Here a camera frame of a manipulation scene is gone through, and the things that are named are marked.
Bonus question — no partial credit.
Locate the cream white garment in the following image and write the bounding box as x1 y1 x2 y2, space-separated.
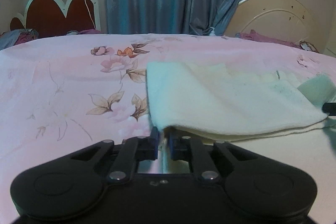
146 62 335 176

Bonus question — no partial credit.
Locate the pink floral bed sheet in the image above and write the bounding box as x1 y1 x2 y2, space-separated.
1 34 335 223

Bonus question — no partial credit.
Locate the white pump bottle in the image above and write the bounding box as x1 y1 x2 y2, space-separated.
209 27 216 36

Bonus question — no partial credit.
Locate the cream round headboard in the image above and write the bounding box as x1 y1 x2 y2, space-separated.
224 0 326 53

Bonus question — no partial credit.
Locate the red heart-shaped headboard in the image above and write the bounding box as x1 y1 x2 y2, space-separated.
9 0 101 38

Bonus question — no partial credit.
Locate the magenta pillow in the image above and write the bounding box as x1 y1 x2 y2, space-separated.
235 30 301 49

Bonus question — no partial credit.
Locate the blue grey clothes pile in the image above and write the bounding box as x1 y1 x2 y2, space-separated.
0 29 39 50

